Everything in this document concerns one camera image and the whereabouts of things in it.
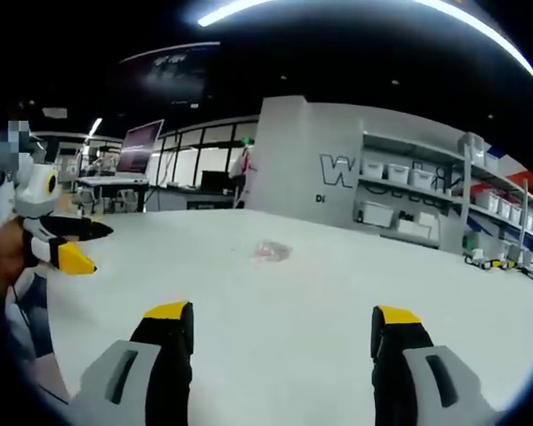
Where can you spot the small yellow black robot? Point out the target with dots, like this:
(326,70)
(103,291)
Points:
(488,262)

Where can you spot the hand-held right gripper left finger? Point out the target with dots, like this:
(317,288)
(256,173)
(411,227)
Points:
(160,355)

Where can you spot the clear resealable bag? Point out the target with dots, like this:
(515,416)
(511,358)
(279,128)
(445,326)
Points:
(272,251)

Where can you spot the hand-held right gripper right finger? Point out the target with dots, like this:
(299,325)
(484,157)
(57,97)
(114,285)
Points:
(408,355)

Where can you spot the person's left hand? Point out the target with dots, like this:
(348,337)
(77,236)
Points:
(8,257)

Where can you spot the dark ceiling screen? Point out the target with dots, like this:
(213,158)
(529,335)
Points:
(169,77)

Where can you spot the large display screen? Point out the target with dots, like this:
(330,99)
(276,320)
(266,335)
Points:
(138,147)

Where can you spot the white storage bin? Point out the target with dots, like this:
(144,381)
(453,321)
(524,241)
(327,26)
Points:
(398,173)
(373,168)
(376,214)
(422,177)

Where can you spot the grey metal shelving unit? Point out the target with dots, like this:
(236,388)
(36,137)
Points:
(453,195)

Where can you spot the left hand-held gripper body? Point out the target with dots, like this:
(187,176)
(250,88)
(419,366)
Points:
(35,188)

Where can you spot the grey workbench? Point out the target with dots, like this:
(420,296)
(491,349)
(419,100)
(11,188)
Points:
(112,186)

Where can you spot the ceiling light strip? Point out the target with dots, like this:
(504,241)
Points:
(266,6)

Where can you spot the grey partition block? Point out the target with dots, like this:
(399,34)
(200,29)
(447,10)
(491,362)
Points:
(306,160)

